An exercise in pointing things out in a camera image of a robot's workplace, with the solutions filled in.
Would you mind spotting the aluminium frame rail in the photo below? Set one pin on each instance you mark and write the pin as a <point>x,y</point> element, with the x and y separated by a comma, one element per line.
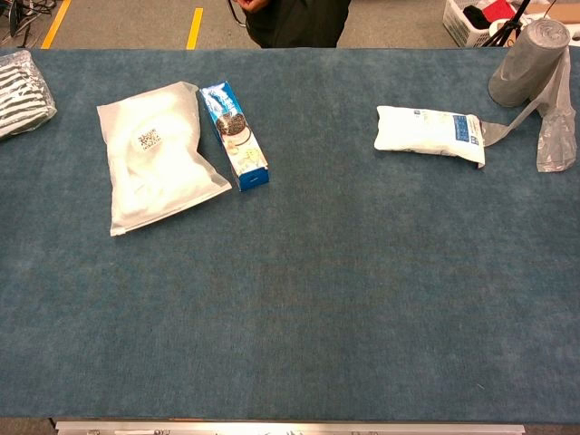
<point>290,428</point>

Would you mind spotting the black tripod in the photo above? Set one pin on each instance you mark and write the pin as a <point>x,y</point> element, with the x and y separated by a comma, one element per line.
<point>509,27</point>

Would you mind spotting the striped cloth in clear bag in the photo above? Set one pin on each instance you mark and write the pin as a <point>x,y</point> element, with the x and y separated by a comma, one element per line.
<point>20,93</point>

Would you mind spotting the white frosted zip bag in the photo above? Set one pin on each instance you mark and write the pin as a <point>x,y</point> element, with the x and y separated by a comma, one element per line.
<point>154,158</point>

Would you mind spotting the blue felt table cloth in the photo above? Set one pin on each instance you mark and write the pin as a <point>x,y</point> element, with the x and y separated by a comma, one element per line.
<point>290,294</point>

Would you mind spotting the white tissue pack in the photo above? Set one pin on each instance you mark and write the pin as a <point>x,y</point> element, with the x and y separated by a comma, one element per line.
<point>426,131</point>

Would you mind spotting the person in black clothes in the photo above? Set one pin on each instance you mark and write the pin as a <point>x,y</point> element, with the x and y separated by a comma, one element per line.
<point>296,20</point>

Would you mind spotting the blue cookie box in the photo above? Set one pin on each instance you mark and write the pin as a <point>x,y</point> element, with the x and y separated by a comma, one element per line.
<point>235,136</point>

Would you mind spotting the white plastic basket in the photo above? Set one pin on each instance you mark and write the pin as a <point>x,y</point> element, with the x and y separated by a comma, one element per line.
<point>471,20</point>

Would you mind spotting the grey garbage bag roll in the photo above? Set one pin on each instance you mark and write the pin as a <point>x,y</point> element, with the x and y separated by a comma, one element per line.
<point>530,68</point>

